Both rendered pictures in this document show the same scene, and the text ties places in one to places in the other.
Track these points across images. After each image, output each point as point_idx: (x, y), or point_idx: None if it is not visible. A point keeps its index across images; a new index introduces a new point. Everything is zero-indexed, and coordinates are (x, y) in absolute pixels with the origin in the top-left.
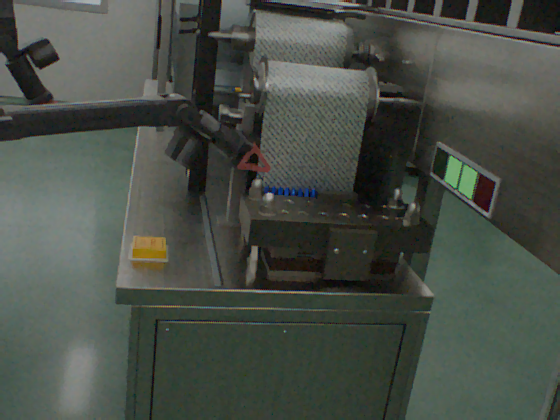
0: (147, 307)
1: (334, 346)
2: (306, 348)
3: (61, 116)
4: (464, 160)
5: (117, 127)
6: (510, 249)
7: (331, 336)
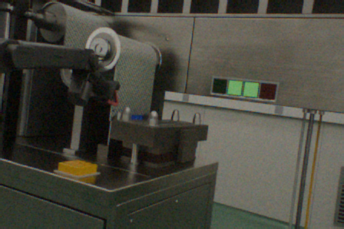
0: (124, 204)
1: (190, 204)
2: (182, 210)
3: (43, 51)
4: (244, 80)
5: (64, 67)
6: None
7: (190, 198)
